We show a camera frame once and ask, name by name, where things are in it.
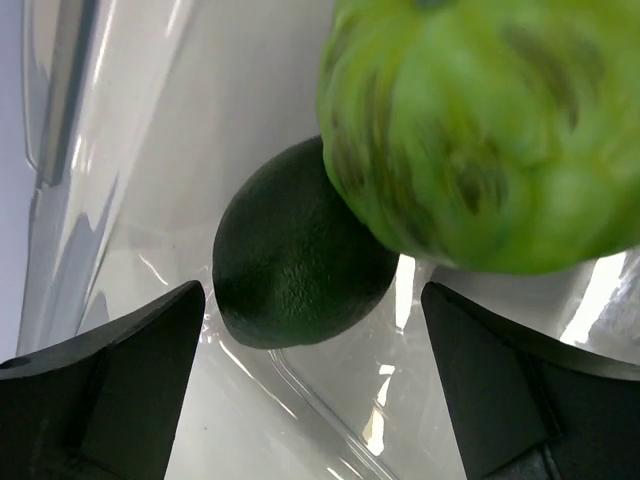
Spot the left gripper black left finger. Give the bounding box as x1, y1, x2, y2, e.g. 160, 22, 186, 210
1, 281, 205, 479

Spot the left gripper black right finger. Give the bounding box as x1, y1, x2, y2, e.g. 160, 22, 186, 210
421, 282, 639, 479

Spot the green avocado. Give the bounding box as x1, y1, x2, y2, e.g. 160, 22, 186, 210
212, 137, 399, 349

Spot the green lime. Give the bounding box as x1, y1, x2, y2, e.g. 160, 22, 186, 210
316, 1, 639, 274

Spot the clear plastic food bin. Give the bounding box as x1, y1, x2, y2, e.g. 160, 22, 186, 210
16, 1, 639, 479

